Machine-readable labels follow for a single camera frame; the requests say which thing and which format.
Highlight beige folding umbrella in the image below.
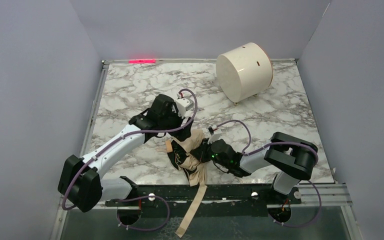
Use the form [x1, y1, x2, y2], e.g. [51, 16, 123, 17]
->
[159, 129, 207, 238]

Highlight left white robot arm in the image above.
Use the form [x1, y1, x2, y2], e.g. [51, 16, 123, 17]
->
[57, 89, 198, 213]

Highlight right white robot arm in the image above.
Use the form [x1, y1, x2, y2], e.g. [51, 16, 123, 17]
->
[191, 132, 319, 196]

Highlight cream cylindrical umbrella stand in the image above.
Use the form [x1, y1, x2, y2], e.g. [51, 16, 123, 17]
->
[215, 42, 274, 104]

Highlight pink tape strip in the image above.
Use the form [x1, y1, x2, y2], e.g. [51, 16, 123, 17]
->
[128, 59, 156, 64]

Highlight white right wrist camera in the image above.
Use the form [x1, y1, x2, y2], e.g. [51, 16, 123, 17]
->
[207, 125, 223, 144]

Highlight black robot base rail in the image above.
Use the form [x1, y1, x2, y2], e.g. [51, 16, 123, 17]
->
[104, 183, 302, 224]

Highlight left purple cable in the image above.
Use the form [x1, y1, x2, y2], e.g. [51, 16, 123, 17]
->
[61, 88, 199, 233]

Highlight purple cable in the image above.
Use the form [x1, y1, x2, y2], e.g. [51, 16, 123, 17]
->
[61, 88, 199, 233]
[208, 119, 323, 229]

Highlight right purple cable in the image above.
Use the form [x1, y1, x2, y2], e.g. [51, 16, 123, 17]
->
[208, 119, 323, 229]

